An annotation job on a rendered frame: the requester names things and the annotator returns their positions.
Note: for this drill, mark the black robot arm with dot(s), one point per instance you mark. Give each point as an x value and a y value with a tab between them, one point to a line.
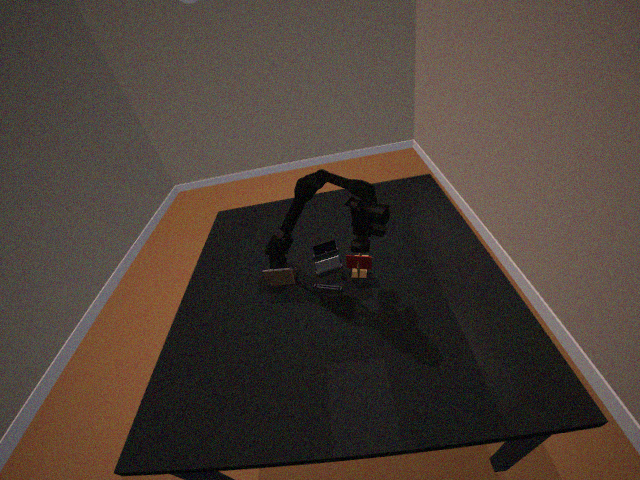
377	214

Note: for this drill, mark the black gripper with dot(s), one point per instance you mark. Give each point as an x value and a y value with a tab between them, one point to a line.
361	244

